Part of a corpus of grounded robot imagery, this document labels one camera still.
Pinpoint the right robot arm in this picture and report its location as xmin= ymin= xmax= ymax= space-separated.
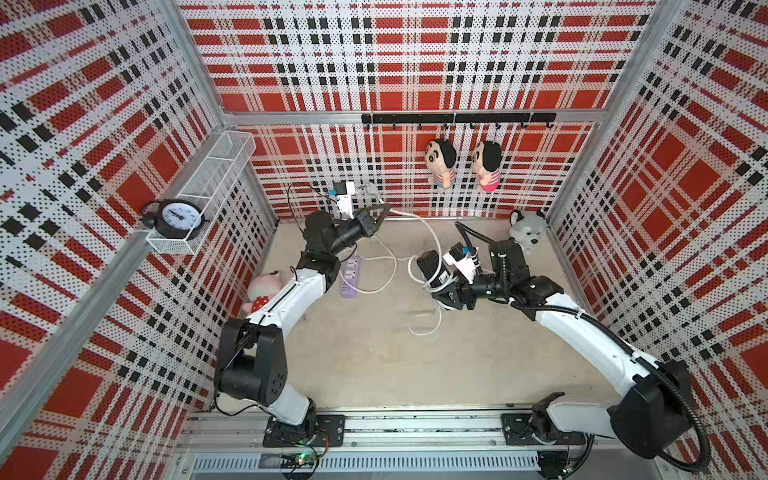
xmin=416 ymin=240 xmax=712 ymax=473

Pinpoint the grey white husky plush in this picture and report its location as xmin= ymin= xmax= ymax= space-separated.
xmin=509 ymin=210 xmax=547 ymax=256

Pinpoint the pink plush red dress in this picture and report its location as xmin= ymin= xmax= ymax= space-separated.
xmin=241 ymin=271 xmax=283 ymax=316

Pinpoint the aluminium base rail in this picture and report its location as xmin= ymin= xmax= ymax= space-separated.
xmin=167 ymin=405 xmax=669 ymax=479

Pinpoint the blue shorts hanging doll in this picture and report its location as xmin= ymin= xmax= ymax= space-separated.
xmin=424 ymin=139 xmax=457 ymax=190

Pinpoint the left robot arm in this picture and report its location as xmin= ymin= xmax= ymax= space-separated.
xmin=214 ymin=203 xmax=390 ymax=446

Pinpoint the purple power strip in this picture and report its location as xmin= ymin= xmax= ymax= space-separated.
xmin=340 ymin=255 xmax=362 ymax=300

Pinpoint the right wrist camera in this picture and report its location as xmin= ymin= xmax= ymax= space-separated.
xmin=443 ymin=243 xmax=482 ymax=284

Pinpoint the pink skirt hanging doll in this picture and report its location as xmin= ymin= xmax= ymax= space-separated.
xmin=471 ymin=140 xmax=502 ymax=193

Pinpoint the black power strip with cord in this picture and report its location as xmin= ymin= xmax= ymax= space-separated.
xmin=359 ymin=182 xmax=460 ymax=337

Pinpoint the black alarm clock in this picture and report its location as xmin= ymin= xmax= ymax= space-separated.
xmin=139 ymin=199 xmax=207 ymax=240

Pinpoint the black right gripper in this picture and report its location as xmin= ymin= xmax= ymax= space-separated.
xmin=432 ymin=269 xmax=510 ymax=310

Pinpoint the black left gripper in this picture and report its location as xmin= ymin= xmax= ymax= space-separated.
xmin=327 ymin=202 xmax=389 ymax=257

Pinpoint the black hook rail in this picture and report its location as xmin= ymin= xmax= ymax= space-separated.
xmin=361 ymin=112 xmax=557 ymax=127

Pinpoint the white wire shelf basket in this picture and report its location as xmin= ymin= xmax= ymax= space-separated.
xmin=147 ymin=130 xmax=258 ymax=256

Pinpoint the green circuit board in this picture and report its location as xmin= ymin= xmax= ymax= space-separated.
xmin=258 ymin=452 xmax=320 ymax=471

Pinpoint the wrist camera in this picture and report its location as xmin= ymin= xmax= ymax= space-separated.
xmin=443 ymin=243 xmax=482 ymax=284
xmin=328 ymin=181 xmax=356 ymax=220

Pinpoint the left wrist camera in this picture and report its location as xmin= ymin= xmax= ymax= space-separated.
xmin=328 ymin=181 xmax=356 ymax=220

